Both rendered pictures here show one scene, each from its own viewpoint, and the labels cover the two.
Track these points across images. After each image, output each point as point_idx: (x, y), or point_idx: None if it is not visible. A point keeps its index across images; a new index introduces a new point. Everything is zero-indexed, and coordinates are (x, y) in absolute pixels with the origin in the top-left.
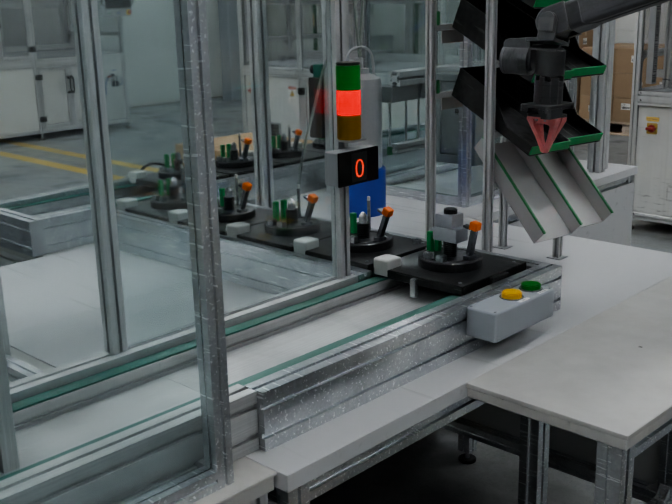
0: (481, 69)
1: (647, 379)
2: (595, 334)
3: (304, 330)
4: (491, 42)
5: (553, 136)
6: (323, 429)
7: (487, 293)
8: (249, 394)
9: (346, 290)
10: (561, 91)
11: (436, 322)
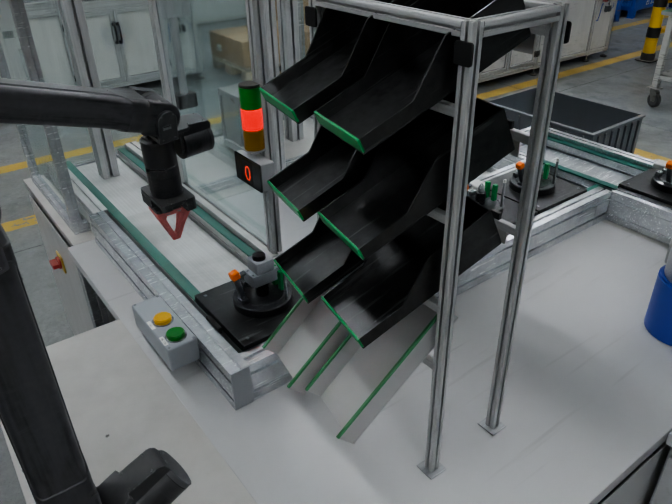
0: None
1: None
2: (156, 414)
3: (208, 244)
4: (313, 128)
5: (161, 224)
6: (103, 260)
7: (181, 310)
8: (91, 211)
9: (250, 254)
10: (149, 184)
11: (144, 279)
